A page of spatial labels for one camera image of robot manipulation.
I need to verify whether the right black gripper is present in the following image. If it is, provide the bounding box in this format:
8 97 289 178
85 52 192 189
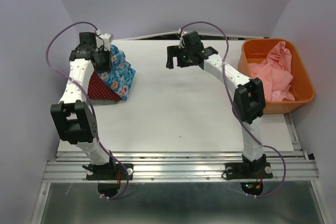
165 45 193 69

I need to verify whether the red dotted skirt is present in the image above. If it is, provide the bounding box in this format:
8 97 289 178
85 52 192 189
88 71 122 101

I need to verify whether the blue floral skirt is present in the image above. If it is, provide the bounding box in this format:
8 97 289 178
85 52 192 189
98 45 136 101

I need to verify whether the grey skirt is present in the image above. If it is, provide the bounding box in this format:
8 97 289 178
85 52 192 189
91 100 119 105

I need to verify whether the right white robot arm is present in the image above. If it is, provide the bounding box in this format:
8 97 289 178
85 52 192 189
166 31 266 177

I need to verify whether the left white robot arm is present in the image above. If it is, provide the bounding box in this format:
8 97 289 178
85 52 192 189
50 30 117 180

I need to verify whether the orange plastic bin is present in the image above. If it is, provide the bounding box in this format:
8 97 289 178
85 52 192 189
238 38 315 114

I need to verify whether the pink garment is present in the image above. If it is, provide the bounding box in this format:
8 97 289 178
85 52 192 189
248 41 295 102

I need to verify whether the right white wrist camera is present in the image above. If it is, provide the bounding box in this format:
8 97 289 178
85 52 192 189
177 29 187 49

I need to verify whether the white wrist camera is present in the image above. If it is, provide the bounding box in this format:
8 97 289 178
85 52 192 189
177 29 187 49
96 33 113 51

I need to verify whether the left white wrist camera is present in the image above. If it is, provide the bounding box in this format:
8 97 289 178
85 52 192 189
96 33 113 51

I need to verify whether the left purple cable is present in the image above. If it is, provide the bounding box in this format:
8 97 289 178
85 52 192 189
46 21 129 200

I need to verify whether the purple cable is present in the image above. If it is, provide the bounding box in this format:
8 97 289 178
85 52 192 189
46 21 129 200
178 20 287 199

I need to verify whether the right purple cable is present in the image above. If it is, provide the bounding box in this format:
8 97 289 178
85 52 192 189
178 20 287 199

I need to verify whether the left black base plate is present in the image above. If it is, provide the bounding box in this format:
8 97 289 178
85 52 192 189
82 163 134 181

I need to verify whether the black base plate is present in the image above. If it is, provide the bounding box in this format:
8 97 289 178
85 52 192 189
82 163 134 181
222 162 273 180

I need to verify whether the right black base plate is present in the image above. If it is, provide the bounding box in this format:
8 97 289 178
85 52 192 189
222 162 273 180

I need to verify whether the aluminium rail frame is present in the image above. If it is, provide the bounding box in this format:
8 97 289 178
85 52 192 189
32 114 332 223

